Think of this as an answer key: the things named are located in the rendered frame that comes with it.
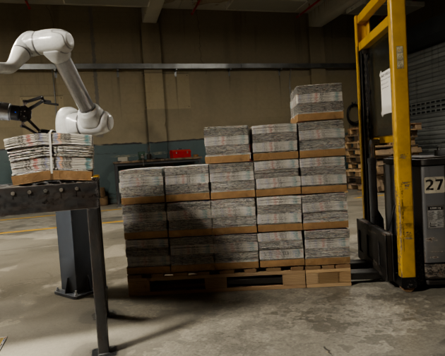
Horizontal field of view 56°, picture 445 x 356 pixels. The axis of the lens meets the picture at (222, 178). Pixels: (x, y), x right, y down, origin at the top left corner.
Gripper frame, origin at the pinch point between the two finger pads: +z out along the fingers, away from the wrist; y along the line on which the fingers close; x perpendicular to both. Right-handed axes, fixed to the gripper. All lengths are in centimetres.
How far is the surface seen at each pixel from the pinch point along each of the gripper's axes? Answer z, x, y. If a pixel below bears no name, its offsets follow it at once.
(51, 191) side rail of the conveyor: 5.1, 31.9, 34.9
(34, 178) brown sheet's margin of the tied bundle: -4.4, 15.3, 30.7
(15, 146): -13.9, 15.2, 16.7
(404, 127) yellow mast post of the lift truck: 191, 23, -18
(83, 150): 15.9, 11.5, 14.9
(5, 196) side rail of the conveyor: -13, 32, 39
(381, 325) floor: 164, 56, 86
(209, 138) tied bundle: 89, -31, -2
